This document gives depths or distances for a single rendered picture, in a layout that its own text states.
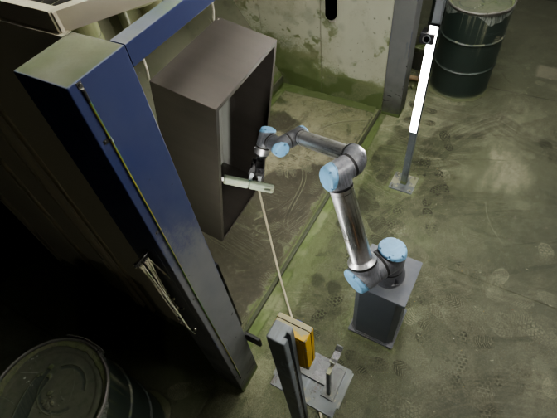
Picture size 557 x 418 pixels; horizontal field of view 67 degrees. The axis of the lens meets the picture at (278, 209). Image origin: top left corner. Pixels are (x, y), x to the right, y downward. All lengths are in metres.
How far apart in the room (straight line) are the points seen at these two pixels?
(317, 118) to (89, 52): 3.35
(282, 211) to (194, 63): 1.70
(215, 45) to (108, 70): 1.24
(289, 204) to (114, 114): 2.56
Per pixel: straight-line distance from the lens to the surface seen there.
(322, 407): 2.03
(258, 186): 2.52
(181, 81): 2.04
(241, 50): 2.22
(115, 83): 1.09
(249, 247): 3.30
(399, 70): 4.06
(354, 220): 1.97
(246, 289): 3.12
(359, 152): 1.92
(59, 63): 1.11
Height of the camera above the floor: 2.77
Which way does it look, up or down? 51 degrees down
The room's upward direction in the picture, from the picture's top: 9 degrees counter-clockwise
